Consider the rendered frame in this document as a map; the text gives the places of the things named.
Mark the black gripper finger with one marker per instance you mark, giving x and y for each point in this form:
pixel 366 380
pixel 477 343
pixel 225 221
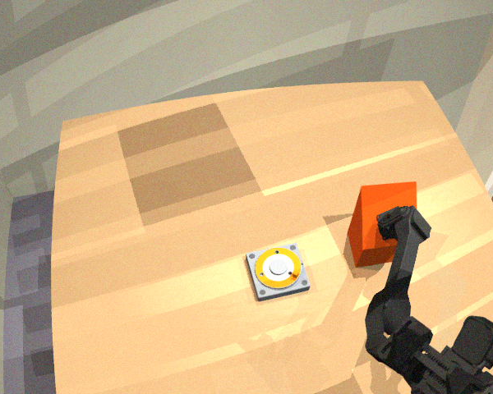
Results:
pixel 404 343
pixel 459 381

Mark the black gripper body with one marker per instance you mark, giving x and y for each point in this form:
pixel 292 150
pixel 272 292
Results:
pixel 434 378

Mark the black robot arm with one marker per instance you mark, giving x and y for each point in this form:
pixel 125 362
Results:
pixel 390 306

